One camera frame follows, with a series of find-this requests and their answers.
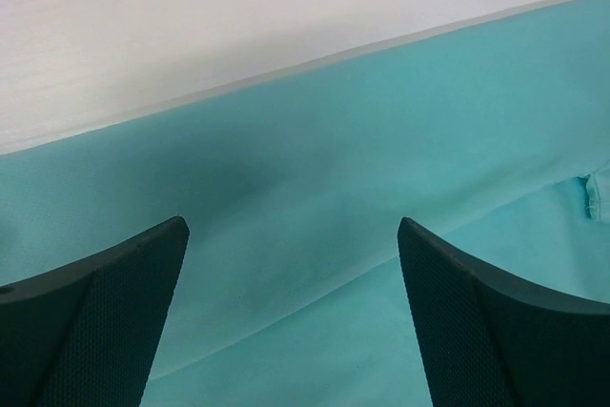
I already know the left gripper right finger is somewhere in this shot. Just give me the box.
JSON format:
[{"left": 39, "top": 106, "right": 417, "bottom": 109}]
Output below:
[{"left": 397, "top": 218, "right": 609, "bottom": 406}]

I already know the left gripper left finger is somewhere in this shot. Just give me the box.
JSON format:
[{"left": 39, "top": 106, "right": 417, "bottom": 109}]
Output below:
[{"left": 1, "top": 216, "right": 190, "bottom": 406}]

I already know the teal t shirt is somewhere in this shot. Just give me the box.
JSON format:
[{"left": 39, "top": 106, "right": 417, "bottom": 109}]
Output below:
[{"left": 1, "top": 0, "right": 609, "bottom": 406}]

